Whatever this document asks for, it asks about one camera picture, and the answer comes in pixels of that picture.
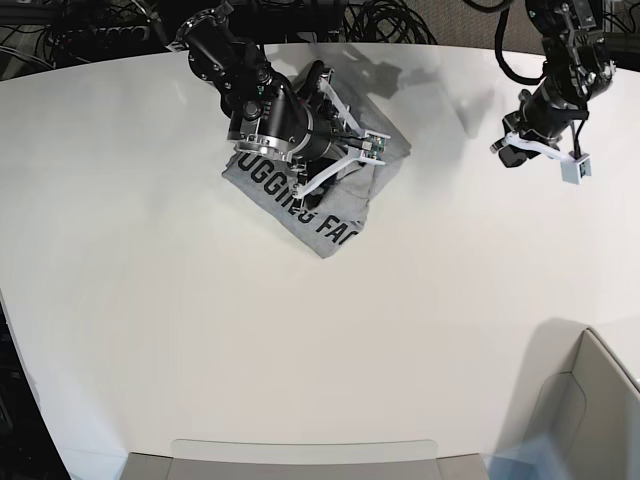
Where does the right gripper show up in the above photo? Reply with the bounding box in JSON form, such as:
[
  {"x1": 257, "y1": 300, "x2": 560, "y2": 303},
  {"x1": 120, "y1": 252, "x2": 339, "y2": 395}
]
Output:
[{"x1": 287, "y1": 60, "x2": 365, "y2": 210}]

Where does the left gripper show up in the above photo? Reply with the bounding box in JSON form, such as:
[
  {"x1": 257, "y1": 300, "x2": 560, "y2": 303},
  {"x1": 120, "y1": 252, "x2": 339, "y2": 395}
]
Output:
[{"x1": 498, "y1": 89, "x2": 589, "y2": 168}]

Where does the grey T-shirt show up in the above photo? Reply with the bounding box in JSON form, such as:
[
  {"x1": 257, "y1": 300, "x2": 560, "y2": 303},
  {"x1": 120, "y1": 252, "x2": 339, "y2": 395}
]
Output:
[{"x1": 222, "y1": 75, "x2": 411, "y2": 258}]

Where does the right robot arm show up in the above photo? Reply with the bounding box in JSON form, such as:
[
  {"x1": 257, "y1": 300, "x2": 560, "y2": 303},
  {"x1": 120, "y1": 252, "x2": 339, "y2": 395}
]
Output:
[{"x1": 173, "y1": 1, "x2": 376, "y2": 210}]

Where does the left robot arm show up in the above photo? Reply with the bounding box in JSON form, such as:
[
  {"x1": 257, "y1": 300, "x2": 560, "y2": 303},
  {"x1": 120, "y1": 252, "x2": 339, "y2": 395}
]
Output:
[{"x1": 491, "y1": 1, "x2": 615, "y2": 168}]

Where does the grey bin right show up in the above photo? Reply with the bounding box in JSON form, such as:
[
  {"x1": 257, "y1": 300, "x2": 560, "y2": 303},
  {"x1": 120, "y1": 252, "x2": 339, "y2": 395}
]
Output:
[{"x1": 488, "y1": 328, "x2": 639, "y2": 479}]

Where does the black power strip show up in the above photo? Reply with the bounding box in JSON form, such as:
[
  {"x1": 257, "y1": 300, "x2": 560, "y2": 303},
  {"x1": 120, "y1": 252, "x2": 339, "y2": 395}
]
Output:
[{"x1": 62, "y1": 25, "x2": 151, "y2": 46}]

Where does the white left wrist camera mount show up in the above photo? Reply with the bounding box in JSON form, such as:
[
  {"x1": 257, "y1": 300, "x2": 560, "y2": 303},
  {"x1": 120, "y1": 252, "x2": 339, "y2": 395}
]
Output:
[{"x1": 490, "y1": 132, "x2": 592, "y2": 185}]

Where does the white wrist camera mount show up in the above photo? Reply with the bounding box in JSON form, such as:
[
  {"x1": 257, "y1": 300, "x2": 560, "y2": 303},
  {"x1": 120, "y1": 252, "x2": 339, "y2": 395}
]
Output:
[
  {"x1": 287, "y1": 61, "x2": 391, "y2": 208},
  {"x1": 490, "y1": 132, "x2": 592, "y2": 185}
]

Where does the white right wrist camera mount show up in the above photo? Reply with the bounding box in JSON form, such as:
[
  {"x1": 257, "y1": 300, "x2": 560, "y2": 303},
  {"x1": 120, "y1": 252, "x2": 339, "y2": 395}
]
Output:
[{"x1": 287, "y1": 61, "x2": 391, "y2": 208}]

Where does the black cable bundle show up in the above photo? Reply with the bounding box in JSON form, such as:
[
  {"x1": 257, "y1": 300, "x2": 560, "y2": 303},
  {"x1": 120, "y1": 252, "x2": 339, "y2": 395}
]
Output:
[{"x1": 279, "y1": 0, "x2": 640, "y2": 61}]

